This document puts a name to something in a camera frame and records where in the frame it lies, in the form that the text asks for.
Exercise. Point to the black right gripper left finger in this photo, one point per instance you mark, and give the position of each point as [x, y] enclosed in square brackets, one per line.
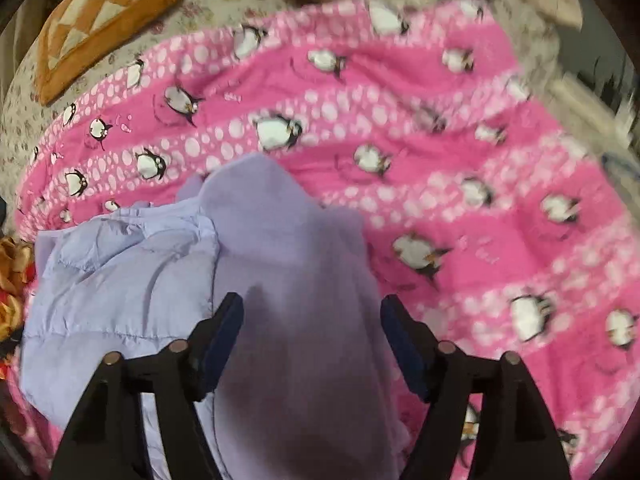
[105, 439]

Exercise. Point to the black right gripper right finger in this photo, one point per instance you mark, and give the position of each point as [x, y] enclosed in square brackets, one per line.
[517, 438]

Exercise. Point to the lilac fleece jacket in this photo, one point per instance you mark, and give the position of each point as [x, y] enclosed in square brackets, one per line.
[306, 391]

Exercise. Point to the orange yellow red cloth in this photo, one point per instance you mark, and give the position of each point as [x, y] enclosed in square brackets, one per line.
[18, 271]

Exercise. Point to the pink penguin quilt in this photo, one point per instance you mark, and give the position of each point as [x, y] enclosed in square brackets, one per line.
[480, 210]

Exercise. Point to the orange checkered cushion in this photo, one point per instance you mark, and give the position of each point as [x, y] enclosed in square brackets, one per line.
[78, 33]

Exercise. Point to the floral beige bedsheet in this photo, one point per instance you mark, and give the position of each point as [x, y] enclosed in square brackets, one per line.
[23, 119]

